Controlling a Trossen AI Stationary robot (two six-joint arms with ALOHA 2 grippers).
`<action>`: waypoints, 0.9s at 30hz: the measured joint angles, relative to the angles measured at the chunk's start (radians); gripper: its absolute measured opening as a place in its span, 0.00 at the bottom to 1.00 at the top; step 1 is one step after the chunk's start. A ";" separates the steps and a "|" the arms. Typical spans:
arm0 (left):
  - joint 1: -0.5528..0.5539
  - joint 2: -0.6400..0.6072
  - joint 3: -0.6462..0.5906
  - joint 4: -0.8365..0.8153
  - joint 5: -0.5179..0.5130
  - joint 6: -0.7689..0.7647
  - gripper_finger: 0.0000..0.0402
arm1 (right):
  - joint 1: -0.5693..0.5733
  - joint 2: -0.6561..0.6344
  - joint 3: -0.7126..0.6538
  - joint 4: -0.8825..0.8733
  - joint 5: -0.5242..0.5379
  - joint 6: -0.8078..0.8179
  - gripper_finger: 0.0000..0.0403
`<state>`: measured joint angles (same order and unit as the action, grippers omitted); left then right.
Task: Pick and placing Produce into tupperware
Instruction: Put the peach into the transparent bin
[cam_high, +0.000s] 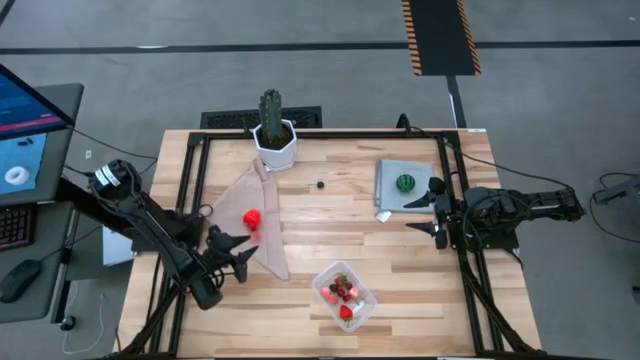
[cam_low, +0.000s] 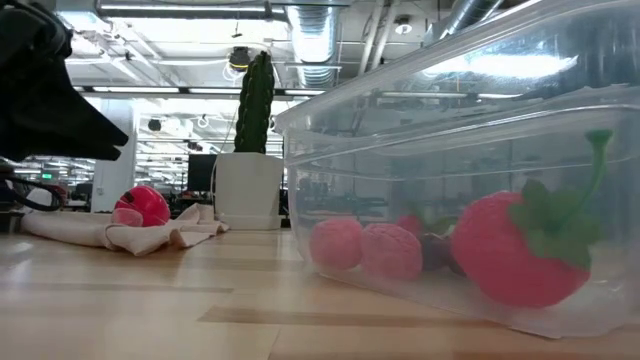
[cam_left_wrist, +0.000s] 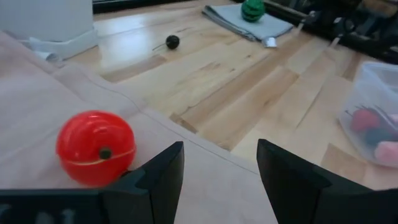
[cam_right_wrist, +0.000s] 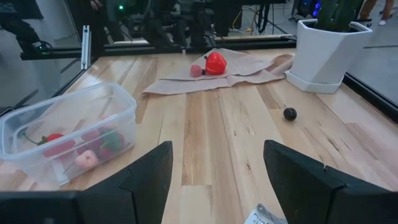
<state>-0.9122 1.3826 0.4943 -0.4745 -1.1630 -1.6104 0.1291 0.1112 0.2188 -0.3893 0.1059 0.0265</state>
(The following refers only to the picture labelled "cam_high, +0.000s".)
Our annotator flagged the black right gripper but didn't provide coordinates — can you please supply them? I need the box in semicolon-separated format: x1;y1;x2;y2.
403;176;469;251

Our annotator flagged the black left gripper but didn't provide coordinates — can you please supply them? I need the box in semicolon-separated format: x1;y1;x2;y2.
201;224;260;284

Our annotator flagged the green striped toy watermelon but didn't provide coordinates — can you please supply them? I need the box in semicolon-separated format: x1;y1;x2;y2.
395;173;417;195

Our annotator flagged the clear plastic tupperware container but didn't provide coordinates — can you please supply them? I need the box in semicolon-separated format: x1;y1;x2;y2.
311;259;380;334

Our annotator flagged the grey folded cloth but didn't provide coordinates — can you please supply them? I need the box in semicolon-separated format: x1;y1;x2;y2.
374;158;437;224

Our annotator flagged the beige cloth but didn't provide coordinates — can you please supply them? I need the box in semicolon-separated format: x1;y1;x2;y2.
206;156;293;282

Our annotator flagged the white faceted plant pot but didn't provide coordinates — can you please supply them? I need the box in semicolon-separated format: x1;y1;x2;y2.
251;118;299;173

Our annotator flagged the white box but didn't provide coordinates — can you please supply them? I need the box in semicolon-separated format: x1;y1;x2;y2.
101;226;136;268

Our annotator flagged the green artificial cactus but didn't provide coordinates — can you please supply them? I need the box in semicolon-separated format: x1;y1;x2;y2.
257;87;284;147

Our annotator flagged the black orange-striped floor mat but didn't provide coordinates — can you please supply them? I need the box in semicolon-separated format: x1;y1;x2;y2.
400;0;483;78

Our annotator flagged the grey desk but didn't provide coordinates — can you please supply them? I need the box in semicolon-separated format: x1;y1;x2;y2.
0;82;86;325

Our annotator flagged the black computer mouse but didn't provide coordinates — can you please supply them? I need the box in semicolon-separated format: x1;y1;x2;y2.
0;258;44;305

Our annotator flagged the black keyboard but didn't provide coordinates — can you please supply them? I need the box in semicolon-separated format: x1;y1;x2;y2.
0;203;37;252

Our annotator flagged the computer monitor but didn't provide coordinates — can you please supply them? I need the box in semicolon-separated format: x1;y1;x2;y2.
0;63;77;197

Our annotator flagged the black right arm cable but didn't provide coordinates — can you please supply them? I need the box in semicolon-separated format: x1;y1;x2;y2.
409;124;572;194

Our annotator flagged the black clamp bracket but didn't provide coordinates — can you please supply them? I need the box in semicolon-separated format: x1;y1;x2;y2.
396;112;417;137

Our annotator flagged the black aluminium table frame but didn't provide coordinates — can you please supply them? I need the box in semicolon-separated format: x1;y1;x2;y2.
115;129;547;359

